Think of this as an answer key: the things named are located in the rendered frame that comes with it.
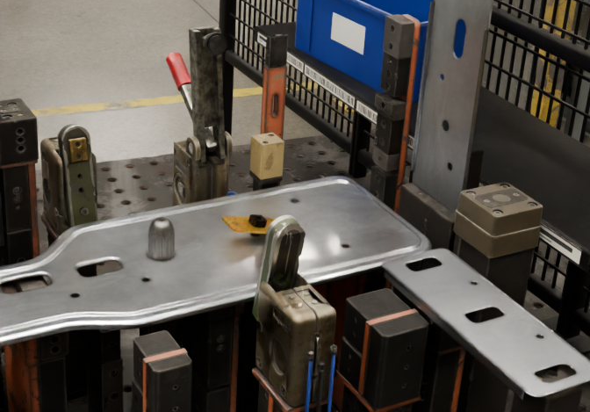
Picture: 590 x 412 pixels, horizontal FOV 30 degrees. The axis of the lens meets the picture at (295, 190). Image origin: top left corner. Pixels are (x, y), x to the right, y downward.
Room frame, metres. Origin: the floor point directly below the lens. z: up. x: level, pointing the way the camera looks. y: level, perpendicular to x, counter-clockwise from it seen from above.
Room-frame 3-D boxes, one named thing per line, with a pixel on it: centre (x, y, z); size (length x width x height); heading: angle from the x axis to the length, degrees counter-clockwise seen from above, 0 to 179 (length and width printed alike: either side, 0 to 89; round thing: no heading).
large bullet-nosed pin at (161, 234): (1.13, 0.15, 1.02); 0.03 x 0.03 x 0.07
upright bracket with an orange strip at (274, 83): (1.38, 0.04, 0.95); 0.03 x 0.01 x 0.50; 120
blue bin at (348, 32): (1.75, -0.13, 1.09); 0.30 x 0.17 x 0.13; 37
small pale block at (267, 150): (1.35, 0.04, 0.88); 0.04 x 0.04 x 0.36; 30
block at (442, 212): (1.32, -0.19, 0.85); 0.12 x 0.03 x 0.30; 30
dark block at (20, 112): (1.26, 0.36, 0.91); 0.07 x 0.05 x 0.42; 30
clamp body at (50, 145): (1.28, 0.29, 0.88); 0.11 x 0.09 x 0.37; 30
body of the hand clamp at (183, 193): (1.34, 0.13, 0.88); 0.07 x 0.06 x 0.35; 30
